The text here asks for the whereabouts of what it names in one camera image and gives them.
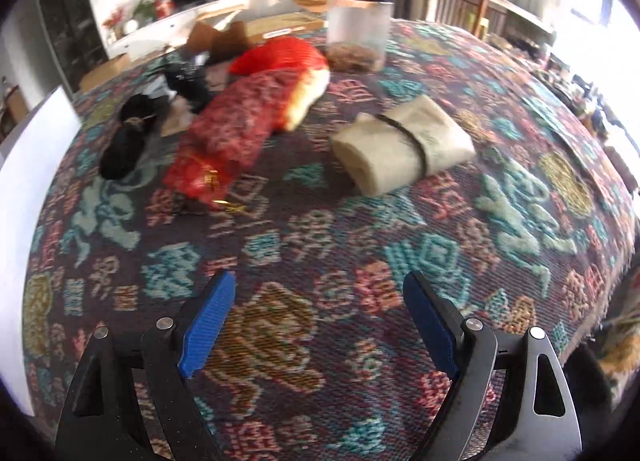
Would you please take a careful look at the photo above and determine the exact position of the red flower plant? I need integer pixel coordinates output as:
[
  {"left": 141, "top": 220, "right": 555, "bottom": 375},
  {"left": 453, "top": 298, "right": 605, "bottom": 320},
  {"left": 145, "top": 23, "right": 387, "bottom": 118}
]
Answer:
[{"left": 102, "top": 8, "right": 126, "bottom": 42}]

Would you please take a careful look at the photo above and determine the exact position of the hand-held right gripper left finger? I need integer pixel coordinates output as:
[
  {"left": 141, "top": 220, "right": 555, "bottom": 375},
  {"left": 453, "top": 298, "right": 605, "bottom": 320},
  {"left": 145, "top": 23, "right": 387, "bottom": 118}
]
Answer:
[{"left": 55, "top": 270, "right": 237, "bottom": 461}]

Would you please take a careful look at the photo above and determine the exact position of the white television cabinet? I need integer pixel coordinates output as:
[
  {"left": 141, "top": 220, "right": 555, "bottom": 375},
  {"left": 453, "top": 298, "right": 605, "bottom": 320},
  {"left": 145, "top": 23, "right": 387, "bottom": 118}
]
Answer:
[{"left": 105, "top": 0, "right": 301, "bottom": 59}]

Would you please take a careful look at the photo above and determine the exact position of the flat yellow cardboard box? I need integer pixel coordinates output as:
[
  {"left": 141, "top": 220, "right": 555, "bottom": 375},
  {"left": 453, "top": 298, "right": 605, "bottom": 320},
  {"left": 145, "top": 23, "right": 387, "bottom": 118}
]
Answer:
[{"left": 245, "top": 12, "right": 326, "bottom": 40}]

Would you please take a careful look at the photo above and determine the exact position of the red and white plush toy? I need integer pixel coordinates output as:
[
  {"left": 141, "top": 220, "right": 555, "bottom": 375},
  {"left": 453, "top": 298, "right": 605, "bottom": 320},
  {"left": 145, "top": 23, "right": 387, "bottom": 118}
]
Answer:
[{"left": 229, "top": 38, "right": 331, "bottom": 131}]

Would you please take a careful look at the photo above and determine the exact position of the red mesh pouch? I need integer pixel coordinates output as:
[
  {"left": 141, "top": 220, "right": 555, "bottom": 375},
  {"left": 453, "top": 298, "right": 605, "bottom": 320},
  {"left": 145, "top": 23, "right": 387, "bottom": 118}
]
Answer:
[{"left": 162, "top": 68, "right": 301, "bottom": 214}]

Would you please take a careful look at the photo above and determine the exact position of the white storage box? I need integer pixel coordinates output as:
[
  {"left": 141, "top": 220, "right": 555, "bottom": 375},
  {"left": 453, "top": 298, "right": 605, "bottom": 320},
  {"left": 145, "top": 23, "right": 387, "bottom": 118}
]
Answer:
[{"left": 0, "top": 86, "right": 83, "bottom": 417}]

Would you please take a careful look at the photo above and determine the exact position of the patterned woven blanket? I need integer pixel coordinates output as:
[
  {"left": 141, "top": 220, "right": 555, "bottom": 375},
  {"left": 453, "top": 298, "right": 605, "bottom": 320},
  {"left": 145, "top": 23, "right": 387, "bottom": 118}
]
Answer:
[{"left": 22, "top": 16, "right": 640, "bottom": 461}]

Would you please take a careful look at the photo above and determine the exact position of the green plant with red decoration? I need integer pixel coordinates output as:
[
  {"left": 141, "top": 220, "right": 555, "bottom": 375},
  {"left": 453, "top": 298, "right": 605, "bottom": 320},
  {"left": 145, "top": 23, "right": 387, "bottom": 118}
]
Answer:
[{"left": 132, "top": 0, "right": 176, "bottom": 24}]

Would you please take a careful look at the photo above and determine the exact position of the dark bookcase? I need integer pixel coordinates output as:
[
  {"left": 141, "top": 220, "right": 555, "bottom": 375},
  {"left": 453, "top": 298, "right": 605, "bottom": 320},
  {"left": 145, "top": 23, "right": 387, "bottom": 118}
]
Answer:
[{"left": 35, "top": 0, "right": 108, "bottom": 92}]

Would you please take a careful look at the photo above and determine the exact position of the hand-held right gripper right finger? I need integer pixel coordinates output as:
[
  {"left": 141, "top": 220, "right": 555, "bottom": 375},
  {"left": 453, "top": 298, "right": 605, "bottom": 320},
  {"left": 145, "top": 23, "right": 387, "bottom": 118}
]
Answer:
[{"left": 401, "top": 269, "right": 583, "bottom": 461}]

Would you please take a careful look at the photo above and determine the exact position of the beige rolled cloth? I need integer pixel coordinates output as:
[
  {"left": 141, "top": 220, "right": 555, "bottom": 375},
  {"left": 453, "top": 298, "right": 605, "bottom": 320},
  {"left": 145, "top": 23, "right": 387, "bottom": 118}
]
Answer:
[{"left": 330, "top": 94, "right": 477, "bottom": 197}]

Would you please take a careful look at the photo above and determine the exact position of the clear jar with black lid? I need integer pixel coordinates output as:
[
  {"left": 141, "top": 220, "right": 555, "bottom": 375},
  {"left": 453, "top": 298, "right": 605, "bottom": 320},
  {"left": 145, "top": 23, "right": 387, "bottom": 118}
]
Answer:
[{"left": 327, "top": 0, "right": 396, "bottom": 73}]

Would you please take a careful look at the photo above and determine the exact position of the brown cardboard box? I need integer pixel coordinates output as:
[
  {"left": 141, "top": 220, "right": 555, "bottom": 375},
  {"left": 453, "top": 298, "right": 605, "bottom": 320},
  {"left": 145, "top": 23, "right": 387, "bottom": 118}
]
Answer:
[{"left": 79, "top": 54, "right": 132, "bottom": 92}]

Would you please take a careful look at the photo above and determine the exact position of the dark brown pouch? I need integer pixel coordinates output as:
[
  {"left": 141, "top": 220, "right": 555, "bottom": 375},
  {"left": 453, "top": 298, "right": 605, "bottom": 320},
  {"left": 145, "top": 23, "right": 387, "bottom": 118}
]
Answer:
[{"left": 210, "top": 21, "right": 251, "bottom": 64}]

